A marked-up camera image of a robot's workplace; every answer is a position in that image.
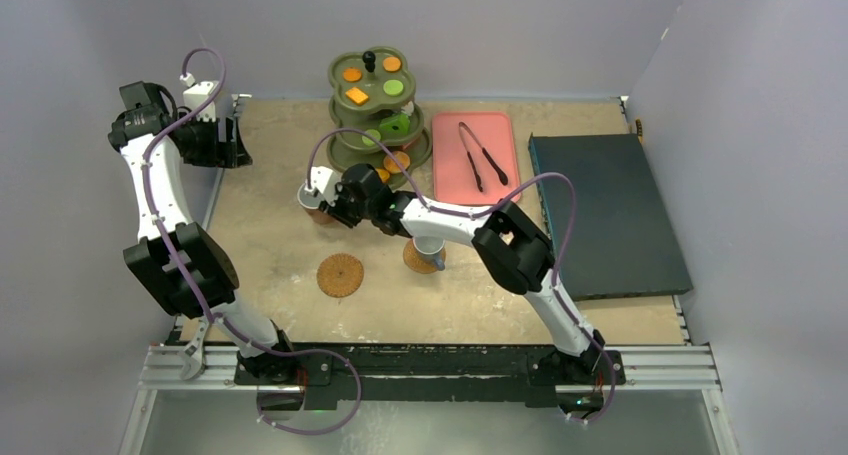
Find purple cable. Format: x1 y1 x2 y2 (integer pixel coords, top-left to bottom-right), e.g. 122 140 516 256
140 47 364 437
304 127 619 427

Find yellow egg tart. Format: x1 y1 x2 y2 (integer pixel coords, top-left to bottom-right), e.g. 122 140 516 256
376 168 391 184

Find green macaron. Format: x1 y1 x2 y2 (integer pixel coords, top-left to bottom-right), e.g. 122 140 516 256
382 79 405 97
361 129 381 146

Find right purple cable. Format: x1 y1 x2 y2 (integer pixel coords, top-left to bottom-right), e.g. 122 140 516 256
304 127 619 427

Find orange mug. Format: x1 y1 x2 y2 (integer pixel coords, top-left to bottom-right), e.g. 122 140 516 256
297 183 336 225

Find pink serving tray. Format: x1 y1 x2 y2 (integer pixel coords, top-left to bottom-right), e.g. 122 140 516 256
431 111 521 206

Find yellow square cracker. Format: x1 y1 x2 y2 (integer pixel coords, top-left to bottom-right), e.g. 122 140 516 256
345 86 370 106

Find dark grey flat box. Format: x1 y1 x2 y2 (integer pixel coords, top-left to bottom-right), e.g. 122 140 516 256
528 134 693 301

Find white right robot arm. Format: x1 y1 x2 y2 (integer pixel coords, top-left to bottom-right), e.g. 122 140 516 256
304 164 611 382

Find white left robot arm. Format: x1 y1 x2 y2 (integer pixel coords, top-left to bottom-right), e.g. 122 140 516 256
108 75 298 384

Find grey mug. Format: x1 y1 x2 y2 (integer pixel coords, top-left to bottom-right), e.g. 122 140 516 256
412 236 445 273

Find green three-tier stand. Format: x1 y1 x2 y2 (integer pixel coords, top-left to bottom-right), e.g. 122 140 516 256
326 46 432 172

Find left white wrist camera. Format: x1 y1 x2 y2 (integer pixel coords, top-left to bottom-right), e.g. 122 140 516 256
179 73 220 122

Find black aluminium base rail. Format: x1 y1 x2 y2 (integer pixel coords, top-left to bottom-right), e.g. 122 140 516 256
135 342 723 414

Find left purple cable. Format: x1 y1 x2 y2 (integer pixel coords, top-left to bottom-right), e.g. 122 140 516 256
140 47 364 437

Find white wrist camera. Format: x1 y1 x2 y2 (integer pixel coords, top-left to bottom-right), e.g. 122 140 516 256
304 166 341 206
179 73 220 122

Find paw print bun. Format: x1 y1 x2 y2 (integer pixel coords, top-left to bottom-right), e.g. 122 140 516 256
383 151 411 175

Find black cat-paw tongs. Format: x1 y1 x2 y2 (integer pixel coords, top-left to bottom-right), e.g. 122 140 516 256
457 121 510 194

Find round orange cookie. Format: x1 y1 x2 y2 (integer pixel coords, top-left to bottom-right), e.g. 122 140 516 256
342 67 363 83

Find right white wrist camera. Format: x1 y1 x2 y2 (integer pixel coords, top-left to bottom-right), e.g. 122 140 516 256
304 166 341 206

